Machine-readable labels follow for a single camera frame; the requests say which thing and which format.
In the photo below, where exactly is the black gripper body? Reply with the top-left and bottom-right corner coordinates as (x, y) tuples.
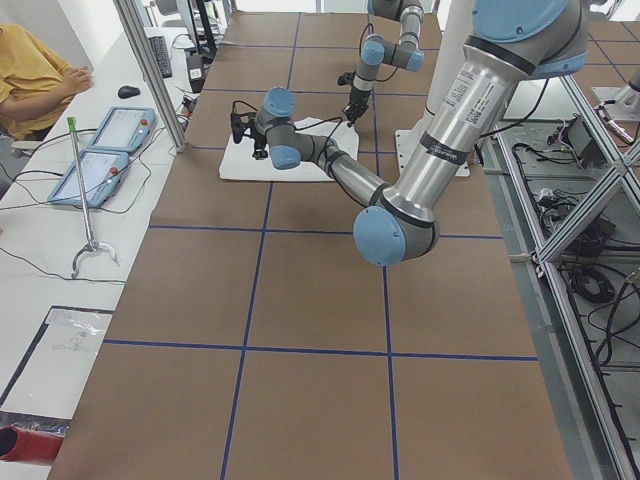
(343, 85), (372, 120)
(250, 127), (268, 153)

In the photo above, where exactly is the white long-sleeve printed shirt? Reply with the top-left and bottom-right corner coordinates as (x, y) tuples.
(219, 116), (362, 184)

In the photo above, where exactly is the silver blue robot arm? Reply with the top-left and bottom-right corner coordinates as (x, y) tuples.
(243, 1), (590, 266)
(337, 0), (424, 126)

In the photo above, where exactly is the upper blue teach pendant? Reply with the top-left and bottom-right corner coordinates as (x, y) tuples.
(89, 106), (156, 154)

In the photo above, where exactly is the black keyboard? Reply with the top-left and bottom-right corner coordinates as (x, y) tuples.
(147, 36), (173, 78)

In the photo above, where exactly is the black computer mouse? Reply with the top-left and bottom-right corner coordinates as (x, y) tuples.
(117, 85), (140, 99)

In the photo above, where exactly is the metal reacher grabber tool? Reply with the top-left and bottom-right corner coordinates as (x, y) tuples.
(67, 116), (119, 280)

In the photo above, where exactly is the person in yellow shirt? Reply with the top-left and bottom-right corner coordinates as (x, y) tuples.
(1, 24), (92, 140)

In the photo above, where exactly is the clear plastic bag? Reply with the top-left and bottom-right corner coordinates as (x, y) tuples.
(39, 308), (112, 355)

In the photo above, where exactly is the red cylinder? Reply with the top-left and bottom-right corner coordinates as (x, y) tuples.
(1, 426), (64, 466)

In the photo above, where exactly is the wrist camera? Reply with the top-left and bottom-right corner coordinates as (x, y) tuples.
(337, 72), (355, 86)
(230, 112), (250, 144)

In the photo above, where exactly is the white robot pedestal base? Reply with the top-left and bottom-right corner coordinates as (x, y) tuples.
(393, 0), (471, 178)

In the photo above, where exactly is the aluminium frame post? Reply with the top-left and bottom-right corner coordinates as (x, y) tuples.
(113, 0), (187, 154)

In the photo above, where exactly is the aluminium frame rail structure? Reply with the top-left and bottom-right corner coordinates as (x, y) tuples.
(486, 77), (639, 479)

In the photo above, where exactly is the black cable bundle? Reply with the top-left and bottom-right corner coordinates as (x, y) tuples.
(529, 184), (640, 371)

